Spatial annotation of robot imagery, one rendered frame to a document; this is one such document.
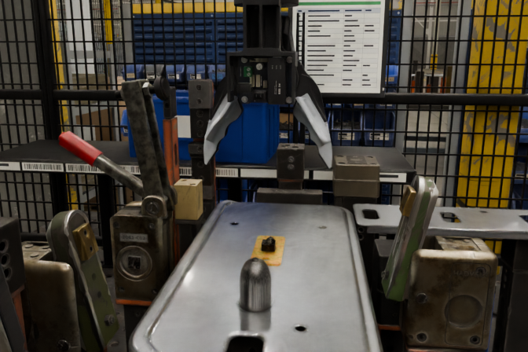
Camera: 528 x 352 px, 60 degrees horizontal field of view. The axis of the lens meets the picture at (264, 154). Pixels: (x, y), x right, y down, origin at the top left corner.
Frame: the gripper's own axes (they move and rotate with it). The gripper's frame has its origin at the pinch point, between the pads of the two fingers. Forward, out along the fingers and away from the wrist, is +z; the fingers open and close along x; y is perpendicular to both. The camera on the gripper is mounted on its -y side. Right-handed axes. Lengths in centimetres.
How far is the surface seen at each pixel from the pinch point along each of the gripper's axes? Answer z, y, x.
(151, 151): -2.0, 2.0, -14.0
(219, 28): -24, -185, -45
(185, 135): 3.2, -35.3, -20.6
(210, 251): 11.1, 1.2, -7.1
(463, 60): -9, -177, 74
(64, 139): -3.0, 1.2, -25.4
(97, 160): -0.3, 1.0, -21.4
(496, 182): 17, -58, 49
